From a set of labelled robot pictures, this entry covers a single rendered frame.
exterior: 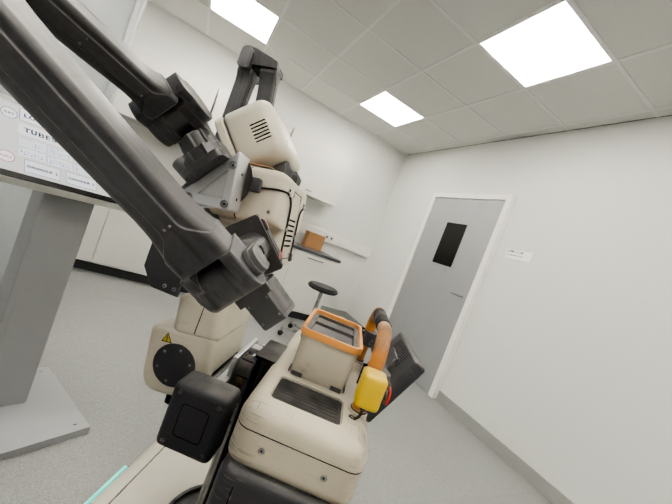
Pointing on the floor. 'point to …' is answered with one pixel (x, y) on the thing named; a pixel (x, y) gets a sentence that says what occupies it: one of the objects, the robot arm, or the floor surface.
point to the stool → (315, 302)
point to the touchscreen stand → (37, 325)
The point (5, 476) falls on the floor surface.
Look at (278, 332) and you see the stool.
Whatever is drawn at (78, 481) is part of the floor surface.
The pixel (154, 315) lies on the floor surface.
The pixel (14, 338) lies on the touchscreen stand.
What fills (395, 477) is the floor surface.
